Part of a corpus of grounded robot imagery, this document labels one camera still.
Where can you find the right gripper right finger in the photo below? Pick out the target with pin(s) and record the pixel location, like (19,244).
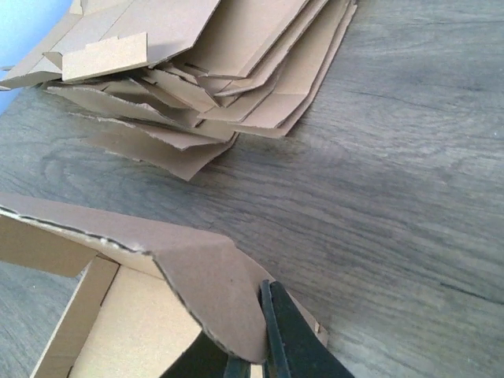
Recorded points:
(293,348)

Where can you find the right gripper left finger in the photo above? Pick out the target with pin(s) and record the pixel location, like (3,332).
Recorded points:
(205,359)

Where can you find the cardboard box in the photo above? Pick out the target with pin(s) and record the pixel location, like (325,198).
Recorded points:
(147,289)

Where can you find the stack of flat cardboard blanks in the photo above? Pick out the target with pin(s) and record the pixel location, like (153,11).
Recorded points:
(179,81)

